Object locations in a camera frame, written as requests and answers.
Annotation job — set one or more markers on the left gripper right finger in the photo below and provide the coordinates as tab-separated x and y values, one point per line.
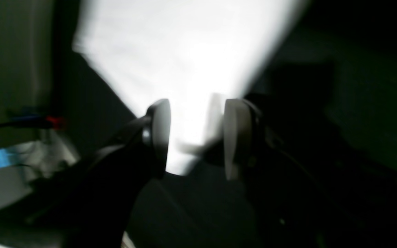
242	133

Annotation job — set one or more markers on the black table cloth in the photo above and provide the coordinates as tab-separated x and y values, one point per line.
326	174

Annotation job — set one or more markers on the white printed t-shirt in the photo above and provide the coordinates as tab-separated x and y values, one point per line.
195	53

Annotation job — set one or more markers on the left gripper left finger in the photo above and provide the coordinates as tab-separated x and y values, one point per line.
156	134

